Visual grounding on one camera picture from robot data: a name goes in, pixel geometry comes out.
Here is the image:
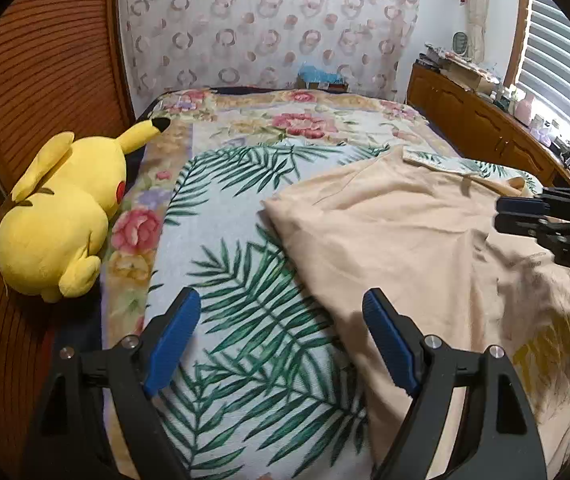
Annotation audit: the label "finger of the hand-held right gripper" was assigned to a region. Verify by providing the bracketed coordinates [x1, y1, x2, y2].
[496, 187, 570, 221]
[494, 215, 570, 275]

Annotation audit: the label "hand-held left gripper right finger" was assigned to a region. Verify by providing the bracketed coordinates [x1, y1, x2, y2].
[361, 287, 548, 480]

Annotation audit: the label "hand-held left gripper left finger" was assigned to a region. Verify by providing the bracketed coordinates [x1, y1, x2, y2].
[24, 287, 202, 480]

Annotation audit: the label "peach shirt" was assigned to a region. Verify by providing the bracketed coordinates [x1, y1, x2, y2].
[262, 146, 570, 480]

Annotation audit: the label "pink bottle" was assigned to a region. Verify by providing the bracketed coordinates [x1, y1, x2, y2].
[515, 92, 537, 122]

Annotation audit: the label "window blinds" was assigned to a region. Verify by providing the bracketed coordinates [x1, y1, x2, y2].
[515, 0, 570, 128]

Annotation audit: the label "wooden cabinet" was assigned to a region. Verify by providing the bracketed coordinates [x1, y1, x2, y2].
[407, 62, 570, 191]

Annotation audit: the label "palm leaf print blanket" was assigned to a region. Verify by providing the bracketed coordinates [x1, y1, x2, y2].
[102, 142, 541, 480]

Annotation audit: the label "cardboard box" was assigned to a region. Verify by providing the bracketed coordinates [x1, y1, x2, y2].
[438, 52, 501, 92]

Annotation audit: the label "yellow plush toy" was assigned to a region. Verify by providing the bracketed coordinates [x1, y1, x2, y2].
[0, 116, 172, 303]

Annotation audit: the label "cream lace curtain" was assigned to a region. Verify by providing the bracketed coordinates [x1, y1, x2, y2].
[452, 0, 488, 56]

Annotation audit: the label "floral blanket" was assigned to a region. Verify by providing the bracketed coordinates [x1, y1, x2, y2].
[97, 87, 466, 361]

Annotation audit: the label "blue plush item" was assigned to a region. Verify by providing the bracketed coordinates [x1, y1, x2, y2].
[297, 62, 348, 92]

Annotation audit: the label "wooden headboard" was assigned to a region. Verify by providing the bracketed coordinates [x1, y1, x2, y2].
[0, 0, 136, 480]

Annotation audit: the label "circle pattern curtain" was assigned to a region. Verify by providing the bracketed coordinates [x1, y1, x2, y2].
[117, 0, 421, 103]

